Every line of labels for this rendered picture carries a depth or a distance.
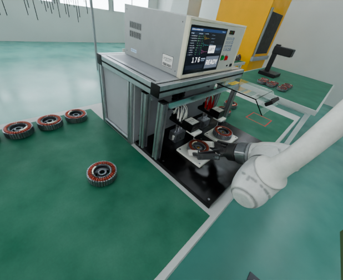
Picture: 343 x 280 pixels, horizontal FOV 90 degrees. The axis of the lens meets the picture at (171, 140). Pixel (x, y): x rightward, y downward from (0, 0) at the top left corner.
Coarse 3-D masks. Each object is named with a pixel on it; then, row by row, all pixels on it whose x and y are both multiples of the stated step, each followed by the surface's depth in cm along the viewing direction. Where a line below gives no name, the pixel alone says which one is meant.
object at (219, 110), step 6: (198, 108) 103; (204, 108) 101; (210, 108) 97; (216, 108) 98; (204, 114) 105; (210, 114) 98; (216, 114) 96; (222, 114) 98; (216, 120) 97; (222, 120) 96
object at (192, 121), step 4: (176, 116) 88; (172, 120) 87; (176, 120) 85; (184, 120) 82; (188, 120) 82; (192, 120) 83; (196, 120) 84; (176, 124) 87; (180, 124) 84; (184, 124) 82; (188, 124) 80; (192, 124) 80; (196, 124) 81; (176, 128) 89; (180, 128) 92; (184, 128) 83; (188, 128) 81; (192, 128) 80; (196, 128) 83; (188, 132) 82; (192, 132) 82; (196, 132) 82; (200, 132) 83
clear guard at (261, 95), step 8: (232, 80) 97; (240, 80) 100; (232, 88) 85; (240, 88) 87; (248, 88) 89; (256, 88) 91; (264, 88) 94; (248, 96) 80; (256, 96) 81; (264, 96) 84; (272, 96) 91; (264, 104) 82; (272, 104) 88; (264, 112) 81
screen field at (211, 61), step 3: (207, 57) 74; (210, 57) 75; (213, 57) 77; (216, 57) 79; (207, 60) 75; (210, 60) 76; (213, 60) 78; (216, 60) 80; (207, 63) 76; (210, 63) 78; (213, 63) 79; (216, 63) 81; (204, 66) 76; (207, 66) 77; (210, 66) 79; (213, 66) 81
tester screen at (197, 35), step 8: (192, 32) 60; (200, 32) 63; (208, 32) 66; (216, 32) 69; (224, 32) 73; (192, 40) 62; (200, 40) 65; (208, 40) 68; (216, 40) 72; (192, 48) 64; (200, 48) 68; (208, 48) 71; (192, 56) 66; (200, 56) 70; (192, 64) 69; (216, 64) 82; (184, 72) 68
